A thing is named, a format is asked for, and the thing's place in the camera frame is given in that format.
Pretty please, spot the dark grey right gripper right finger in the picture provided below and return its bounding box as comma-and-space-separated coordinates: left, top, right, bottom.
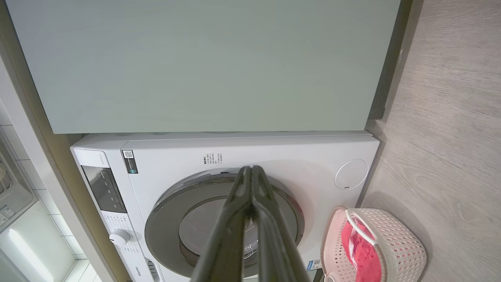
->
250, 165, 310, 282

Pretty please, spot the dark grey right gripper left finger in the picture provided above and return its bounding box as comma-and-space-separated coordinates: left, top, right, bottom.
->
191, 166, 253, 282

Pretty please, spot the dark grey round washer door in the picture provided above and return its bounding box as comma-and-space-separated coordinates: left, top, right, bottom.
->
144, 168, 306, 280

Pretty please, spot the red and white garment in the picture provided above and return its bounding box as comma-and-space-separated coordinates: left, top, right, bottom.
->
340, 219, 382, 282

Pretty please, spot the white front-load washing machine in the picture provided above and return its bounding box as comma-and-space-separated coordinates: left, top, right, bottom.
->
70, 131, 380, 282

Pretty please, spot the white perforated laundry basket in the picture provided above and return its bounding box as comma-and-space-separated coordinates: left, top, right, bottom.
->
320, 206, 427, 282

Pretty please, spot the round white filter cover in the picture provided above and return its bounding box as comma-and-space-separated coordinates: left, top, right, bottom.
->
335, 158, 369, 191

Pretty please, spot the white washer control knob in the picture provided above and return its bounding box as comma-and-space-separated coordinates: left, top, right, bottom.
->
108, 229, 132, 248

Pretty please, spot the black QR code sticker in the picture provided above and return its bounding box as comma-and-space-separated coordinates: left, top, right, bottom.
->
122, 150, 139, 174

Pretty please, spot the black washer control panel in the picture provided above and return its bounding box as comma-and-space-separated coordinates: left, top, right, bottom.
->
81, 165, 128, 214

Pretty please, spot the plain green cabinet panel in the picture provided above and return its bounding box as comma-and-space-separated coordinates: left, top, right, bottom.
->
5, 0, 412, 134

